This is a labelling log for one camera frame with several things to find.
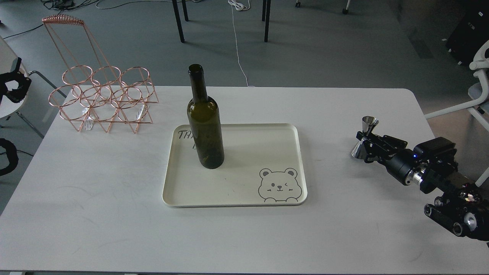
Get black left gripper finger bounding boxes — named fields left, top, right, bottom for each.
left=0, top=57, right=32, bottom=104

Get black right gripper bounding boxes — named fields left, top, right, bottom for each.
left=356, top=131, right=419, bottom=186

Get silver steel jigger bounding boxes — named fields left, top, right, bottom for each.
left=350, top=116, right=379, bottom=161

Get dark green wine bottle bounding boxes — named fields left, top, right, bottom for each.
left=186, top=64, right=225, bottom=169

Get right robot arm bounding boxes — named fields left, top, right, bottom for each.
left=356, top=131, right=489, bottom=241

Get white chair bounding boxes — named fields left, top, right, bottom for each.
left=424, top=42, right=488, bottom=189

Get cream bear serving tray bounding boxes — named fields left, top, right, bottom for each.
left=162, top=123, right=308, bottom=207

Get black equipment case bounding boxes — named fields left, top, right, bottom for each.
left=446, top=2, right=489, bottom=65

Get black table legs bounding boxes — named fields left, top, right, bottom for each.
left=170, top=0, right=271, bottom=43

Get copper wire wine rack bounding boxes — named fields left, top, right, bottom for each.
left=42, top=15, right=159, bottom=133

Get white cable on floor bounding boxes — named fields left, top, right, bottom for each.
left=228, top=0, right=256, bottom=87

